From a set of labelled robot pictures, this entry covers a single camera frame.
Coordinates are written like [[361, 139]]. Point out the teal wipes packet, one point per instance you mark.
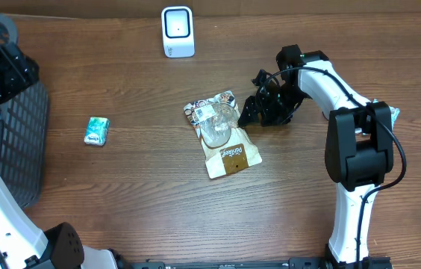
[[394, 113]]

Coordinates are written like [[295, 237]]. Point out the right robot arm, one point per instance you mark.
[[358, 147]]

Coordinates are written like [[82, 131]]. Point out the beige clear pouch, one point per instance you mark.
[[227, 147]]

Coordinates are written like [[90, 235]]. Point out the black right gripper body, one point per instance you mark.
[[278, 103]]

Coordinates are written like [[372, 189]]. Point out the white barcode scanner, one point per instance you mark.
[[177, 32]]

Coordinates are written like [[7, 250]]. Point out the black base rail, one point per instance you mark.
[[292, 263]]

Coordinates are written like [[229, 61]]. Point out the green tissue pack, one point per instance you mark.
[[96, 133]]

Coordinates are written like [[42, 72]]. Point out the grey plastic mesh basket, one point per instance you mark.
[[24, 119]]

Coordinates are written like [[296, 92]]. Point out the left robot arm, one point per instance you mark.
[[22, 243]]

